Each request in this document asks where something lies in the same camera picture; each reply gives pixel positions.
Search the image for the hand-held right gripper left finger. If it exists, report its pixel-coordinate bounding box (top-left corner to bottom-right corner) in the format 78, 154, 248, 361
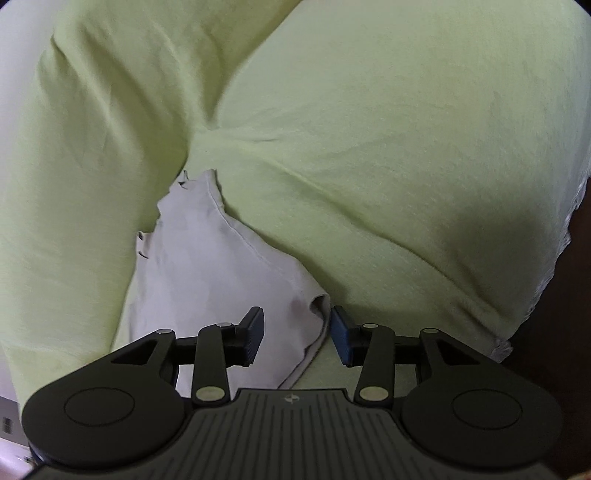
111, 306, 266, 407

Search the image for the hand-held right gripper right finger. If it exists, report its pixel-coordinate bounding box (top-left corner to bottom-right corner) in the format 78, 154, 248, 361
331, 305, 490, 407

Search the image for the grey cloth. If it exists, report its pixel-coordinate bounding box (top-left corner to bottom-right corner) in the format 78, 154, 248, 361
111, 168, 333, 398

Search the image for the green covered sofa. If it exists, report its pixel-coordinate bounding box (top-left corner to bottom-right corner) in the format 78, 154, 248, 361
0, 0, 591, 409

